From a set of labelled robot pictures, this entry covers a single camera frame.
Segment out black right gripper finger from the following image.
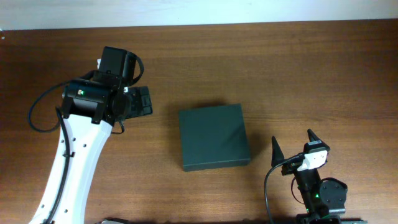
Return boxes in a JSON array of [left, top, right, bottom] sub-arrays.
[[303, 129, 330, 153], [271, 136, 285, 167]]

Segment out black storage box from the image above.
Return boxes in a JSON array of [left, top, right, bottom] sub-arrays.
[[178, 104, 251, 172]]

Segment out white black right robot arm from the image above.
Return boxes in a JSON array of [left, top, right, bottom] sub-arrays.
[[271, 129, 348, 223]]

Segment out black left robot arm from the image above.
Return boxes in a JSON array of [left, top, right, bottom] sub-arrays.
[[31, 47, 153, 223]]

